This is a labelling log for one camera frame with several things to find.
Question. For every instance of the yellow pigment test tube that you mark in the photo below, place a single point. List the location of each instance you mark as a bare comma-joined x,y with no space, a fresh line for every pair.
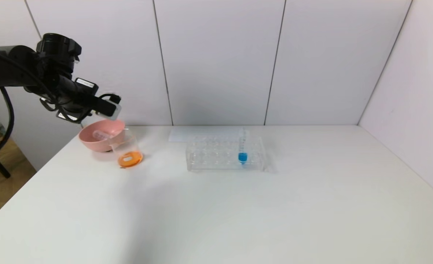
101,114

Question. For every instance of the clear plastic beaker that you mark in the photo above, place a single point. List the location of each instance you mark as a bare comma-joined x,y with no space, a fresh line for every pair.
129,159

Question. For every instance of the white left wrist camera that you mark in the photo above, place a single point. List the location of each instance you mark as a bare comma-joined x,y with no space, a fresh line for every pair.
116,112

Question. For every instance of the white paper sheet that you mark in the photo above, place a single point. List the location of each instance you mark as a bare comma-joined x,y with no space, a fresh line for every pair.
187,134

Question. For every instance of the blue pigment test tube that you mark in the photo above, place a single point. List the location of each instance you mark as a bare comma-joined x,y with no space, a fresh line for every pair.
242,157

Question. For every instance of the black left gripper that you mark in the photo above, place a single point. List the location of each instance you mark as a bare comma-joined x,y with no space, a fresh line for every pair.
71,99

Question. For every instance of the pink plastic bowl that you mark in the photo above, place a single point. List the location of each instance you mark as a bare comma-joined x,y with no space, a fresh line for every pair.
97,141

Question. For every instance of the clear acrylic test tube rack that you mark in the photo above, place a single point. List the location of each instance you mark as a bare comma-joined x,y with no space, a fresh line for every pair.
216,165

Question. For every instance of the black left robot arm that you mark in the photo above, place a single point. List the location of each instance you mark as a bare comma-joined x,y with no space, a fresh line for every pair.
14,68

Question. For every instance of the red pigment test tube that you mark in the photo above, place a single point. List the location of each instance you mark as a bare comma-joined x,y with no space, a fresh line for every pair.
102,134

